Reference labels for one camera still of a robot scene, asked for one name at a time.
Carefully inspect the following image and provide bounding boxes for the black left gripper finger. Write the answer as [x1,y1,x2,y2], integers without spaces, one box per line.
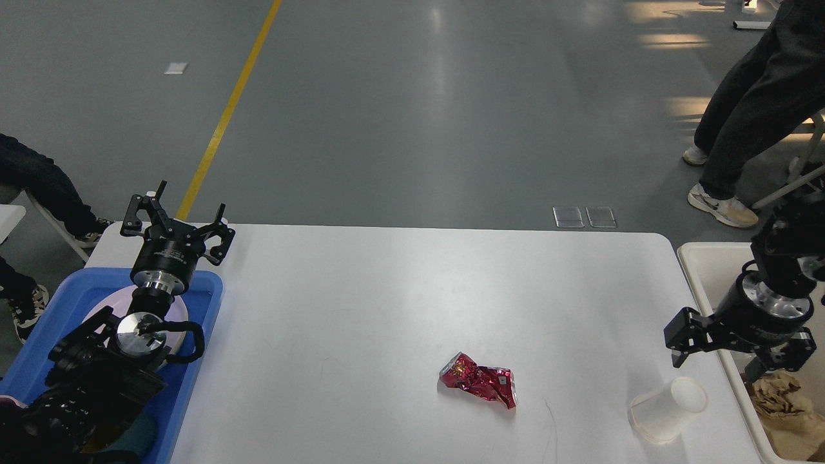
[120,180,182,240]
[189,203,236,266]

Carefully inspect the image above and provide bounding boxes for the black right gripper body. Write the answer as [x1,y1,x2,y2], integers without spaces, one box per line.
[714,271,814,352]

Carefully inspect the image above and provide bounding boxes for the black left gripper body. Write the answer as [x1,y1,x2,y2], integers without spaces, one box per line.
[130,230,206,296]

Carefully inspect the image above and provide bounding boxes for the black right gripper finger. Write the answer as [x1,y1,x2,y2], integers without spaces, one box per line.
[663,307,733,368]
[744,328,817,383]

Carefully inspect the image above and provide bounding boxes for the brown paper ball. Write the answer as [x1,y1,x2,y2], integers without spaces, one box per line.
[746,372,815,422]

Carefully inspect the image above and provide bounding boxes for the pink plate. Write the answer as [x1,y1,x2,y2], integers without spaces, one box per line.
[82,285,189,354]

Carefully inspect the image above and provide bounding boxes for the white paper cup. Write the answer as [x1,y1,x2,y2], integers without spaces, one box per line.
[628,376,709,444]

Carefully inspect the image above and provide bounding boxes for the red foil wrapper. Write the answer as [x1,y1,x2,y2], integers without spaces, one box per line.
[438,352,518,409]

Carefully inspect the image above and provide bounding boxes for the brown paper bag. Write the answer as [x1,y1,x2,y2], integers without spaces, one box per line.
[761,413,824,462]

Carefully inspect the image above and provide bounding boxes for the dark green cup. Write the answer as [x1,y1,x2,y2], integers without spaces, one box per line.
[82,413,157,462]

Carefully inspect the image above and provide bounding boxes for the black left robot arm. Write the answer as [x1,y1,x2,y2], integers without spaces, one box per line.
[2,182,236,463]

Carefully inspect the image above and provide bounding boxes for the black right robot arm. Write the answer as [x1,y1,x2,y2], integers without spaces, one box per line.
[663,193,824,383]

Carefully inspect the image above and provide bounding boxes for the white plastic bin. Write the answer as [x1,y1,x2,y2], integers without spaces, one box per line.
[677,242,824,463]

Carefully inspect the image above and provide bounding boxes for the blue plastic tray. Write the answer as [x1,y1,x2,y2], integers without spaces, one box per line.
[1,267,224,463]

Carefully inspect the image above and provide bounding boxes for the white office chair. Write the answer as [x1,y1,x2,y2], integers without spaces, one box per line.
[750,109,824,209]

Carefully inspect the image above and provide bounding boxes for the right clear floor plate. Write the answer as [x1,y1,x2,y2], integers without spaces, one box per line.
[585,206,617,228]

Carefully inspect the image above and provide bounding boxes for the clear floor plate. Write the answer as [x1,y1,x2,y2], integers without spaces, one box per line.
[553,206,585,229]
[585,206,617,228]

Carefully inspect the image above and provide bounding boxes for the left clear floor plate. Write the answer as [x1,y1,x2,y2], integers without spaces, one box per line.
[553,206,585,229]

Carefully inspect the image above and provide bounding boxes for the pink cup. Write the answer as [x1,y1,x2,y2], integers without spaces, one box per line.
[0,394,28,412]

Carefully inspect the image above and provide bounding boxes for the standing person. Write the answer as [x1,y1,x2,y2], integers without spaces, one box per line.
[683,1,824,228]

